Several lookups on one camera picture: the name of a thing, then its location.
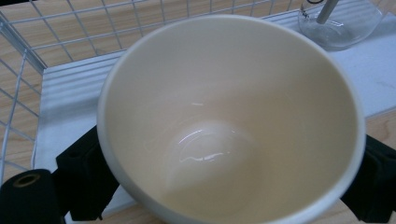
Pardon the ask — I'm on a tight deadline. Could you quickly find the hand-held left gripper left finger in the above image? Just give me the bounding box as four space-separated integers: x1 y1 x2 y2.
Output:
55 124 121 222

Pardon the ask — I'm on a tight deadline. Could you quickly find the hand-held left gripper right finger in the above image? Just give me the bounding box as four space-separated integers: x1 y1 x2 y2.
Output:
340 133 396 224

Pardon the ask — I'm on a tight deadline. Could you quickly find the cream ceramic mug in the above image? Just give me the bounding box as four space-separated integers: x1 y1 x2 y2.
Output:
96 14 367 224

